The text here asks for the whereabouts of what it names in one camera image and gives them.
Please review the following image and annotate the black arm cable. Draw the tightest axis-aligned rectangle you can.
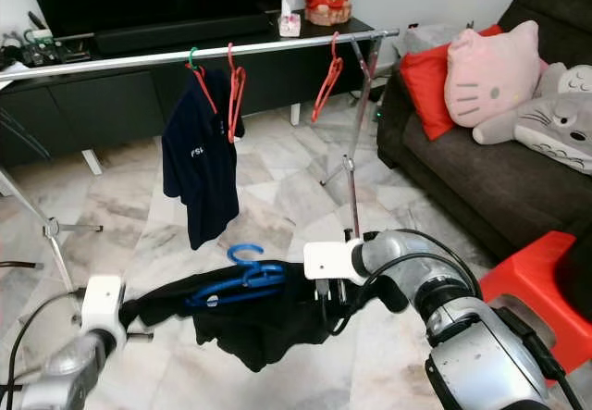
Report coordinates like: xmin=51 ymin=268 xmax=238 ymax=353
xmin=0 ymin=290 xmax=84 ymax=410
xmin=319 ymin=253 xmax=482 ymax=337

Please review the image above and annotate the blue plastic clothes hanger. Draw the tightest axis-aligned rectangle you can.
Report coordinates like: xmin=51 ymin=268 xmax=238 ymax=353
xmin=183 ymin=242 xmax=286 ymax=309

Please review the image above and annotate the pale grey sleeping plush cushion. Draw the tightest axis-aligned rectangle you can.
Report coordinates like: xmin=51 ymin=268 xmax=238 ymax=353
xmin=538 ymin=61 xmax=592 ymax=98

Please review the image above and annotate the red plastic stool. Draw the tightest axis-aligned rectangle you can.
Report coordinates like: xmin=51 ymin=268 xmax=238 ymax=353
xmin=476 ymin=230 xmax=592 ymax=392

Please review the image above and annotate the red clothes hanger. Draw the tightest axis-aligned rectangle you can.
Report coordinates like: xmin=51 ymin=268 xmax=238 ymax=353
xmin=311 ymin=32 xmax=344 ymax=124
xmin=226 ymin=43 xmax=247 ymax=144

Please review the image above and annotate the navy blue T-shirt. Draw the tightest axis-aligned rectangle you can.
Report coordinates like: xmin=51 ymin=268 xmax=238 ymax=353
xmin=161 ymin=66 xmax=246 ymax=251

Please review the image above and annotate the pink cat face cushion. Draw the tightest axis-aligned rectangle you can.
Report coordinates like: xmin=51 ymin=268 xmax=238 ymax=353
xmin=444 ymin=19 xmax=545 ymax=130

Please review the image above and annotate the red cushion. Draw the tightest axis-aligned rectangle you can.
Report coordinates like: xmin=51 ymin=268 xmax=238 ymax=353
xmin=399 ymin=24 xmax=505 ymax=142

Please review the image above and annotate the black TV cabinet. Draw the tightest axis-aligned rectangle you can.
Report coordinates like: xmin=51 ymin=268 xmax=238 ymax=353
xmin=0 ymin=17 xmax=376 ymax=175

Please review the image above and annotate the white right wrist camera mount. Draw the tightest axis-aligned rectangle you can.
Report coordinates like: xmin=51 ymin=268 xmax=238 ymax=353
xmin=302 ymin=241 xmax=376 ymax=286

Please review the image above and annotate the white tissue box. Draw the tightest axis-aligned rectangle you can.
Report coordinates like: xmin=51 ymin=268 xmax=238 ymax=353
xmin=278 ymin=0 xmax=302 ymax=38

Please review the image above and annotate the chrome clothes rack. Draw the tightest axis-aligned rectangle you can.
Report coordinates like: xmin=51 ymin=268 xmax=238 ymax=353
xmin=0 ymin=27 xmax=401 ymax=323

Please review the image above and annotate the green hook clothes hanger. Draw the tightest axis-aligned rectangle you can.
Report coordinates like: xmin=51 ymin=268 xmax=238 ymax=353
xmin=187 ymin=48 xmax=204 ymax=78

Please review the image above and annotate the green circuit board device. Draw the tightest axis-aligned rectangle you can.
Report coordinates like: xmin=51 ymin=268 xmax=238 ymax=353
xmin=9 ymin=12 xmax=93 ymax=67

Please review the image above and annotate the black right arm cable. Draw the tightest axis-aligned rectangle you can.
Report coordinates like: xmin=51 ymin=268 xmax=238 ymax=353
xmin=319 ymin=253 xmax=482 ymax=337

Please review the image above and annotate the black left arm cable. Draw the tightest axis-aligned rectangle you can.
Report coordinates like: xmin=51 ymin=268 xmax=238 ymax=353
xmin=0 ymin=290 xmax=84 ymax=410

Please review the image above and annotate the black garment with green print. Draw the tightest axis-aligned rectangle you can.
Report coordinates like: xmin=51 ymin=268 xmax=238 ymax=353
xmin=118 ymin=260 xmax=413 ymax=373

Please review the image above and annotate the grey Totoro plush cushion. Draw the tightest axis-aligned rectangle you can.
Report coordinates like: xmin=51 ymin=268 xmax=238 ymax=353
xmin=472 ymin=91 xmax=592 ymax=175

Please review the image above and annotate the dark grey fabric sofa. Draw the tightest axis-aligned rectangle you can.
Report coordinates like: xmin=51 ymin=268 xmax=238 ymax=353
xmin=376 ymin=0 xmax=592 ymax=263

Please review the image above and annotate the light grey fabric bundle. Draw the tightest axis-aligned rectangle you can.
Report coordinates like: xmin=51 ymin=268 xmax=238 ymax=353
xmin=402 ymin=23 xmax=468 ymax=56

